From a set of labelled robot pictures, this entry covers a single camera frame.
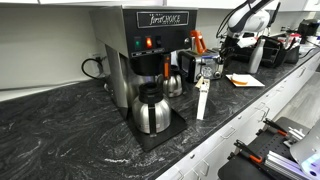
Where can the white drawer cabinet front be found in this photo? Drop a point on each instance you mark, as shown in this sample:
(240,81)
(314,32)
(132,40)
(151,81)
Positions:
(245,107)

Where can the black wire dish rack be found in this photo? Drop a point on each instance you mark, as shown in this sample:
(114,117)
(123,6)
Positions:
(275,52)

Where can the white insulated bottle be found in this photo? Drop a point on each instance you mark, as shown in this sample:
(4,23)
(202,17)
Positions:
(256,57)

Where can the black perforated cart plate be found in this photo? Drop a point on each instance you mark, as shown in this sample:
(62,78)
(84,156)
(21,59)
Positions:
(250,165)

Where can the white square plate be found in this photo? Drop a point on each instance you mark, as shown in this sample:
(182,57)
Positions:
(252,82)

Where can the black appliance far right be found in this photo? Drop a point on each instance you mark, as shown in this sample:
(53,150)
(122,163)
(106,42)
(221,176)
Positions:
(308,27)

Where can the aluminium extrusion rails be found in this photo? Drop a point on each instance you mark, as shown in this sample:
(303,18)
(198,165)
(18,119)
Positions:
(305,158)

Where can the slice of bread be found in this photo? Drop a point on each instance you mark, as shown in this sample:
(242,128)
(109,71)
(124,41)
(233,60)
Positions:
(239,79)

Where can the steel carafe behind brewer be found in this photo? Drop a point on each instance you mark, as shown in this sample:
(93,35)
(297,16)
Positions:
(172,86)

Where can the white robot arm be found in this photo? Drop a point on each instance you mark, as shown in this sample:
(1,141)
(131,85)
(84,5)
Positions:
(248,17)

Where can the steel carafe under brewer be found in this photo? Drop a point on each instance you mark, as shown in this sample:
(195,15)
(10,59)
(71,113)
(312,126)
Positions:
(151,109)

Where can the orange handled pitcher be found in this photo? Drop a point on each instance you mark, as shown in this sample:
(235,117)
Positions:
(199,41)

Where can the black clamp with orange grip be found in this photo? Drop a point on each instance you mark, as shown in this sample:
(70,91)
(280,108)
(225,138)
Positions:
(248,151)

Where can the silver two-slot toaster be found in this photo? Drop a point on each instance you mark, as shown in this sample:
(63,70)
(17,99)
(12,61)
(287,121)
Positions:
(208,65)

